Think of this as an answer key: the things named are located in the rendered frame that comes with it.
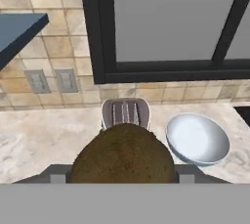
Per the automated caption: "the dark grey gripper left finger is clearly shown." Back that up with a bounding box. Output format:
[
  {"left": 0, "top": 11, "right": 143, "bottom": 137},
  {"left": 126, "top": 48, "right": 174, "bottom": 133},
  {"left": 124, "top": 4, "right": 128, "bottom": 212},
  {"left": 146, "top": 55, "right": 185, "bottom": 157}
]
[{"left": 14, "top": 163, "right": 74, "bottom": 185}]

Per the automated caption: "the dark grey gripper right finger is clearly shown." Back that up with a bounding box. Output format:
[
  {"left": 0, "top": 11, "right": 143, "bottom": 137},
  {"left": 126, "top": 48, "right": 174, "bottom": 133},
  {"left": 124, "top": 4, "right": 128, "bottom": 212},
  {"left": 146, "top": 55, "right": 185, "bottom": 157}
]
[{"left": 175, "top": 163, "right": 232, "bottom": 185}]

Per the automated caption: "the brown kiwi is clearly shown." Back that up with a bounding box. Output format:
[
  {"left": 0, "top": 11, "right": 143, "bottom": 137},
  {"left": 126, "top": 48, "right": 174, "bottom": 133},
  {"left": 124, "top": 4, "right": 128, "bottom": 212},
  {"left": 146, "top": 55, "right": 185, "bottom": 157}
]
[{"left": 66, "top": 122, "right": 180, "bottom": 185}]

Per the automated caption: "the pale blue bowl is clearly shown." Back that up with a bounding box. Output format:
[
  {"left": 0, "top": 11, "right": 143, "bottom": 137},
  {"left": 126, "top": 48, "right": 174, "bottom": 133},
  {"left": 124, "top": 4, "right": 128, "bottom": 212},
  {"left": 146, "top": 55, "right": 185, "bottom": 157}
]
[{"left": 165, "top": 112, "right": 231, "bottom": 167}]

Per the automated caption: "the white dish rack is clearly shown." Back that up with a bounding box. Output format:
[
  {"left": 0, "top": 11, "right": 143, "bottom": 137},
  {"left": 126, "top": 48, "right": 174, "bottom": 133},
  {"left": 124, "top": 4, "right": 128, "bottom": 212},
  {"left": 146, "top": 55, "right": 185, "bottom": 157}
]
[{"left": 100, "top": 97, "right": 152, "bottom": 132}]

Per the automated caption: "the black framed window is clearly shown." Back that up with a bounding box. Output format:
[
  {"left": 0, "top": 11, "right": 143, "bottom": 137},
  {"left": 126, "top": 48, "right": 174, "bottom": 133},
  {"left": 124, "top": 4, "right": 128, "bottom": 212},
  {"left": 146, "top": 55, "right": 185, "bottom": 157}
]
[{"left": 78, "top": 0, "right": 250, "bottom": 85}]

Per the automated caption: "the grey wall outlet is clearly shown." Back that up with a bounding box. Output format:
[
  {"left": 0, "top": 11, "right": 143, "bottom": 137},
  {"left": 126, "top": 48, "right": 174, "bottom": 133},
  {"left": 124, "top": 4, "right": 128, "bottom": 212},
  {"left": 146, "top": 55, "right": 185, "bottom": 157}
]
[
  {"left": 53, "top": 67, "right": 79, "bottom": 94},
  {"left": 23, "top": 68, "right": 52, "bottom": 95}
]

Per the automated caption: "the blue wall cabinet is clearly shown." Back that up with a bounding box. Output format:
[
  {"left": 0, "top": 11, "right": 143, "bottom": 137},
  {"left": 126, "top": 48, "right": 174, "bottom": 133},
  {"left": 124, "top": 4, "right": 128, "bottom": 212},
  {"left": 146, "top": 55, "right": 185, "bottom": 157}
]
[{"left": 0, "top": 13, "right": 51, "bottom": 71}]

